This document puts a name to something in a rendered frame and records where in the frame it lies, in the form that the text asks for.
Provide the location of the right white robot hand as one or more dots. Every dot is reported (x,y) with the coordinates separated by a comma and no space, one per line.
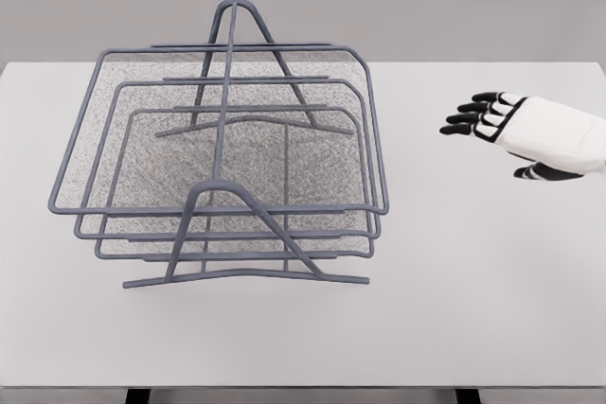
(544,134)

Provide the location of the medium grey mesh tray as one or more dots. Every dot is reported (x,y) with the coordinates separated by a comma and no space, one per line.
(142,226)

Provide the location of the small grey mesh tray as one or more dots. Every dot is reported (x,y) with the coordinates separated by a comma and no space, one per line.
(142,248)

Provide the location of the large grey mesh tray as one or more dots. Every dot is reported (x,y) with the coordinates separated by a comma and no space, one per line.
(94,148)

